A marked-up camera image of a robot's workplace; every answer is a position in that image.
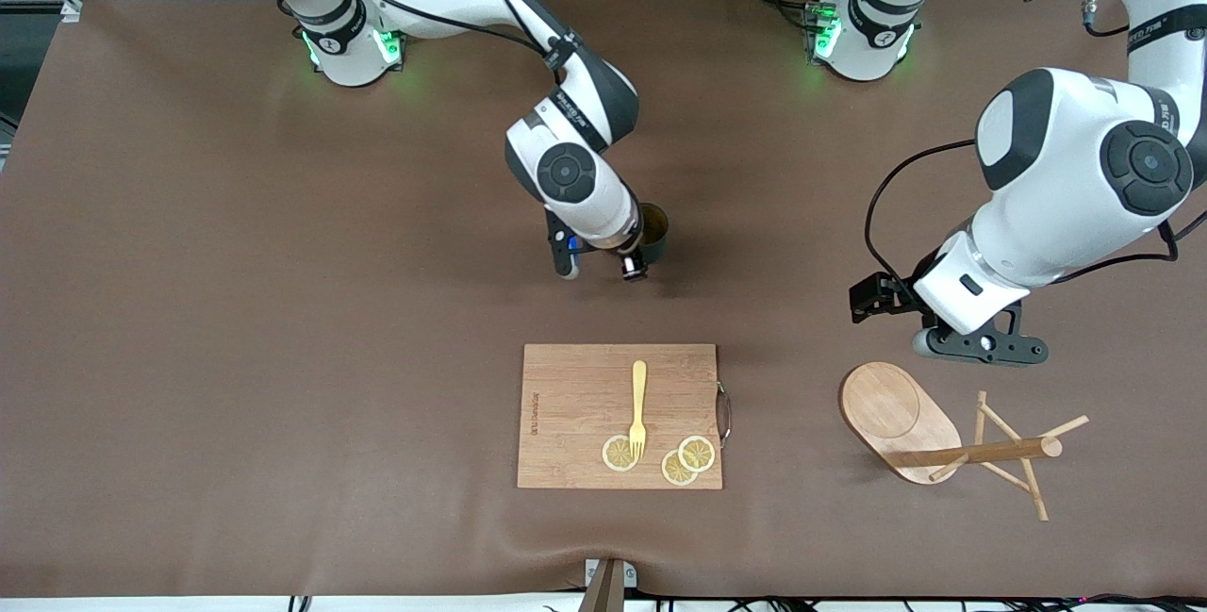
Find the brown table mat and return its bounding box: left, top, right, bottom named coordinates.
left=0, top=0, right=1207, bottom=599

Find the lemon slice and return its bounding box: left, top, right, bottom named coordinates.
left=660, top=449, right=699, bottom=488
left=602, top=434, right=642, bottom=473
left=678, top=435, right=717, bottom=473

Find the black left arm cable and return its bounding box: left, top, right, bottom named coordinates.
left=863, top=0, right=1207, bottom=302

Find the bamboo cutting board, metal handle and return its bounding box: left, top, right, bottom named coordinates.
left=517, top=343, right=733, bottom=490

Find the wooden mug tree rack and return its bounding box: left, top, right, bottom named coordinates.
left=838, top=361, right=1090, bottom=522

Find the aluminium camera mount profile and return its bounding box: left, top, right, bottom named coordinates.
left=577, top=557, right=638, bottom=612

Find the teal mug with yellow inside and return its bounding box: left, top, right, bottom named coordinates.
left=634, top=203, right=671, bottom=266

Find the yellow plastic fork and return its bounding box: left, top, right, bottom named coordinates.
left=628, top=360, right=650, bottom=460

